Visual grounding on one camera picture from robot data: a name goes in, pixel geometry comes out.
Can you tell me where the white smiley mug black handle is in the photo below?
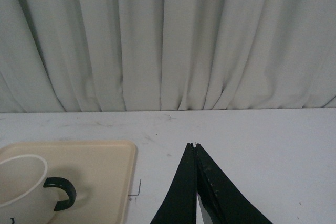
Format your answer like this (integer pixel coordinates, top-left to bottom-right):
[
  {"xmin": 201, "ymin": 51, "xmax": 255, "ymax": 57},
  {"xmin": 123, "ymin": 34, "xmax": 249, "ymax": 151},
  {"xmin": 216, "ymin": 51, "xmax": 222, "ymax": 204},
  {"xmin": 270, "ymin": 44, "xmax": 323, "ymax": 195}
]
[{"xmin": 1, "ymin": 154, "xmax": 77, "ymax": 223}]

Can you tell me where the white curtain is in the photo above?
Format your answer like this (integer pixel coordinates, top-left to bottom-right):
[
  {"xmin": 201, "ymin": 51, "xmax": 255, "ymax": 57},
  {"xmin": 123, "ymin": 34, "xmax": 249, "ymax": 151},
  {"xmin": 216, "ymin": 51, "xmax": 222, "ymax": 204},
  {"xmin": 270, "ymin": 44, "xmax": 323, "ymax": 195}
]
[{"xmin": 1, "ymin": 0, "xmax": 335, "ymax": 113}]

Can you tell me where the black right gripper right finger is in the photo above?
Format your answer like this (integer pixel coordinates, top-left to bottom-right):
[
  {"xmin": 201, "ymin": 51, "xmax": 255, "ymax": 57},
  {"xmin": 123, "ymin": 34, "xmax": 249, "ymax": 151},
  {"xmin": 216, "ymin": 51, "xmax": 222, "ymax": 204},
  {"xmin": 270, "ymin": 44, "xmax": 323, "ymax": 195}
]
[{"xmin": 195, "ymin": 144, "xmax": 271, "ymax": 223}]

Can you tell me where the beige square plate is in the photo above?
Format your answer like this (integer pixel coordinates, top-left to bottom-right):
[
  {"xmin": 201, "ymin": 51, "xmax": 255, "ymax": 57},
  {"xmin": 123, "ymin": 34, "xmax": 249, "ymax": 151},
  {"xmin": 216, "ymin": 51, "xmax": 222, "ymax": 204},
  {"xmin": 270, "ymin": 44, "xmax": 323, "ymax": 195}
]
[{"xmin": 1, "ymin": 141, "xmax": 136, "ymax": 223}]

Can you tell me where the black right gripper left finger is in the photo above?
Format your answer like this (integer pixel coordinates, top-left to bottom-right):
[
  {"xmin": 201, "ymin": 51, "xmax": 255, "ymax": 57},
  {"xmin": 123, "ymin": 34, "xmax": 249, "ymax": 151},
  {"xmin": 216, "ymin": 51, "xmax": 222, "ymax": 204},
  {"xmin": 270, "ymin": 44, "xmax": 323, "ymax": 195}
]
[{"xmin": 151, "ymin": 143, "xmax": 197, "ymax": 224}]

